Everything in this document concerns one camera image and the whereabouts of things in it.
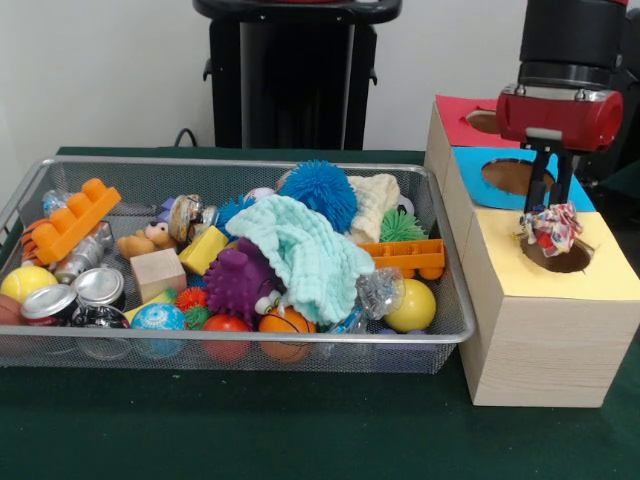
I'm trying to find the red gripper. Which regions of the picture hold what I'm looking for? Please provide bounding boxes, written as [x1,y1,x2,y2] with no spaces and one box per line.
[496,84,625,212]

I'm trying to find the colourful patterned cloth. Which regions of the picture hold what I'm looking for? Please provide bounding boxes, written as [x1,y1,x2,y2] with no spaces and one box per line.
[519,202,584,259]

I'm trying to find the blue spiky rubber ball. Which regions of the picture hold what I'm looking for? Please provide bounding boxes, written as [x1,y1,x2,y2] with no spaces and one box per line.
[278,159,359,234]

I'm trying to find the mint green cloth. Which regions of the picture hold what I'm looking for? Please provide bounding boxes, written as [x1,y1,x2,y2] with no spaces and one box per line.
[225,194,376,324]

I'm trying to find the wooden box three holes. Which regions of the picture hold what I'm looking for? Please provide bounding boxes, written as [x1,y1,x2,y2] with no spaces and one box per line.
[424,95,640,409]

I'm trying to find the silver mesh bin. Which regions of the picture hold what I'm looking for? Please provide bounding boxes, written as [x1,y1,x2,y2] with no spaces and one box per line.
[0,154,476,374]

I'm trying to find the dark green table cloth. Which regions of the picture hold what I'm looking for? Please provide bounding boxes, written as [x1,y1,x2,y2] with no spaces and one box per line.
[592,158,640,236]
[0,145,640,480]

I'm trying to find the green spiky rubber ball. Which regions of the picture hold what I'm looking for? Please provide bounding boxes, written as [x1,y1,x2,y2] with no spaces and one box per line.
[379,208,430,244]

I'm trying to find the orange wheeled toy brick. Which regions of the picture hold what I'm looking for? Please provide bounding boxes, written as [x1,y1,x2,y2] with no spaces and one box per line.
[359,238,446,280]

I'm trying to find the cream knitted cloth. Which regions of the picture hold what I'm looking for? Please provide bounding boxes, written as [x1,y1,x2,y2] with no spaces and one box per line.
[347,174,403,245]

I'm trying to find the plain yellow ball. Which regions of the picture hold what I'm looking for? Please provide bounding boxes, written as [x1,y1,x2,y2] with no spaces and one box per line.
[383,278,438,333]

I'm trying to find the orange toy basketball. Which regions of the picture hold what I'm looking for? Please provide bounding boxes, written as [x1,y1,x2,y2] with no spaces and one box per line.
[258,307,317,364]

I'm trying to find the purple spiky monster toy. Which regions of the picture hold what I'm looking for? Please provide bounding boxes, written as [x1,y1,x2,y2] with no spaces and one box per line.
[203,238,284,326]

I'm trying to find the orange studded toy brick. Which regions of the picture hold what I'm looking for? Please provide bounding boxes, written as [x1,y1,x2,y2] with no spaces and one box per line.
[30,178,123,265]

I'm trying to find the red soda can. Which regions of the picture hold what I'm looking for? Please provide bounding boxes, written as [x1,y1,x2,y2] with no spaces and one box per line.
[20,283,79,326]

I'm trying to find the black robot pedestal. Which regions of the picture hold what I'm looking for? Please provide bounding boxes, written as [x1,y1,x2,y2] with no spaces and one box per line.
[192,0,404,151]

